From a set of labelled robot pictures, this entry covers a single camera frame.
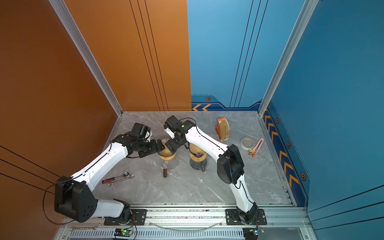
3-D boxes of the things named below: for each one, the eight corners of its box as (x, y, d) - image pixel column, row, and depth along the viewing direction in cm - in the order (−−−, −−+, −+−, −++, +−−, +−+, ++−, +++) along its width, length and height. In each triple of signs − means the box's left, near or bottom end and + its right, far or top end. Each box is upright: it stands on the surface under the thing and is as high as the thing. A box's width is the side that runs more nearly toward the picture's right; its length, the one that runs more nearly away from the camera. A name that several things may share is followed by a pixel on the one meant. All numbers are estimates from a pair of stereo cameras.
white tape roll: (241, 149, 101) (242, 147, 99) (239, 138, 107) (239, 136, 105) (255, 149, 101) (256, 147, 99) (252, 138, 107) (252, 136, 105)
